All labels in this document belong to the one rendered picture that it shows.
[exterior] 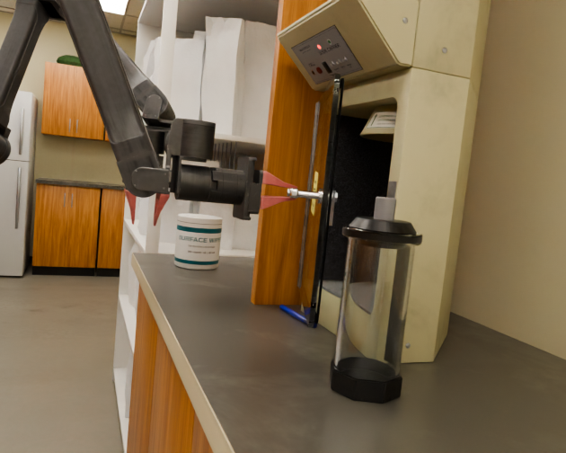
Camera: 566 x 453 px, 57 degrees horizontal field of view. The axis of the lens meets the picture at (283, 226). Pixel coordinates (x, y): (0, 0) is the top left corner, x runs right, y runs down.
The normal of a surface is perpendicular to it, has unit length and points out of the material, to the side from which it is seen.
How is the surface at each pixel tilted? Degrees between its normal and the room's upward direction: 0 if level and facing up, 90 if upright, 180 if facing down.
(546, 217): 90
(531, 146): 90
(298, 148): 90
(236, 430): 0
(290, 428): 0
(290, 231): 90
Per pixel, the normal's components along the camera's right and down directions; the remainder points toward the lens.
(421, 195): 0.36, 0.12
